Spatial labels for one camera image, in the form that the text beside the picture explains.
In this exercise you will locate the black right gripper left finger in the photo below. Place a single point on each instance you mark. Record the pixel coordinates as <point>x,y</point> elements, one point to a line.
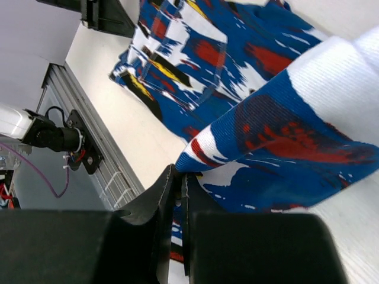
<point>130,245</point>

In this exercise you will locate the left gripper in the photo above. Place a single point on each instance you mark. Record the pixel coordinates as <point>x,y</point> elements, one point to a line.
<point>106,16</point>

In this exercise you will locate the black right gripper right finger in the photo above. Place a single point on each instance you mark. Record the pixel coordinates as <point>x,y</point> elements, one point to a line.
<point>223,247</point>

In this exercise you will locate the blue white patterned trousers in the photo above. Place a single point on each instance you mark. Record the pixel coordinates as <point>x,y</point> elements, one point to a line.
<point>276,115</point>

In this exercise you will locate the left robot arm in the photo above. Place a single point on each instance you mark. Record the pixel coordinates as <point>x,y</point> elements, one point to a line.
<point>38,130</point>

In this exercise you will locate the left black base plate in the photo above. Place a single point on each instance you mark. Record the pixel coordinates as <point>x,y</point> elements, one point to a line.
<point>89,155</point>

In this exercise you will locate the aluminium rail frame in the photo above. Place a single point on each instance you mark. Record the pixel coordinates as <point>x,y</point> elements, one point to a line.
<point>115,181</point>

